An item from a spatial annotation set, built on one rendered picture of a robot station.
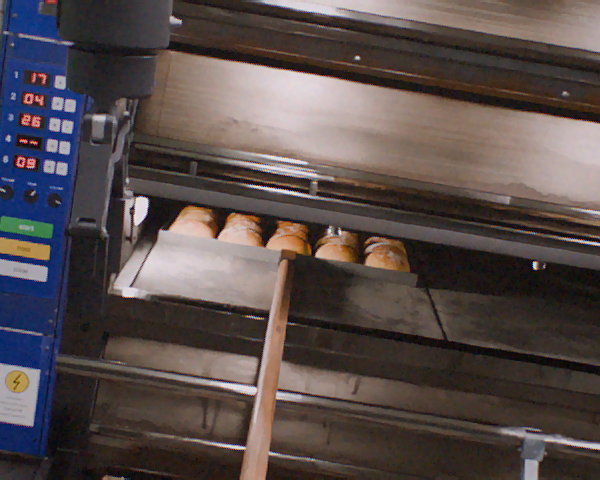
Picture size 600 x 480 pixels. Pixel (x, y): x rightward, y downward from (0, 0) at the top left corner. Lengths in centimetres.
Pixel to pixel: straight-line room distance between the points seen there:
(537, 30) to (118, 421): 99
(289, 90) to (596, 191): 55
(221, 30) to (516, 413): 86
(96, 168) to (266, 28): 120
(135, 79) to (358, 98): 120
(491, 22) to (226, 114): 47
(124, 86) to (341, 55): 118
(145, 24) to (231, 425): 137
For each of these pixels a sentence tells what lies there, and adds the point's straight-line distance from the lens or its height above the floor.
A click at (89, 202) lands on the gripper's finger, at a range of 105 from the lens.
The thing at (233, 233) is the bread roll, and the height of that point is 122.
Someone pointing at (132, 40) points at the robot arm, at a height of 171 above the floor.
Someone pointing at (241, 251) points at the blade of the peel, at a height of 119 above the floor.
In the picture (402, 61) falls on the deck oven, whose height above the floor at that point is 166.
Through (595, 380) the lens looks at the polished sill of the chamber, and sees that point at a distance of 239.
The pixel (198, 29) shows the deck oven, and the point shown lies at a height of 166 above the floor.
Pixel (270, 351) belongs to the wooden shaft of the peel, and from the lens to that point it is 202.
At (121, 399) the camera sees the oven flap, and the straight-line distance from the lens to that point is 236.
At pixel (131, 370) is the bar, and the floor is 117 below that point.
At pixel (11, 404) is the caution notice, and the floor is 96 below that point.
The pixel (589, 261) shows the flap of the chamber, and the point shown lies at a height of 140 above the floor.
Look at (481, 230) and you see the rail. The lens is 214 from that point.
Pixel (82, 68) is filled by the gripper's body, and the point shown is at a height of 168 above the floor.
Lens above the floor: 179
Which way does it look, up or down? 12 degrees down
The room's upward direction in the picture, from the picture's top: 10 degrees clockwise
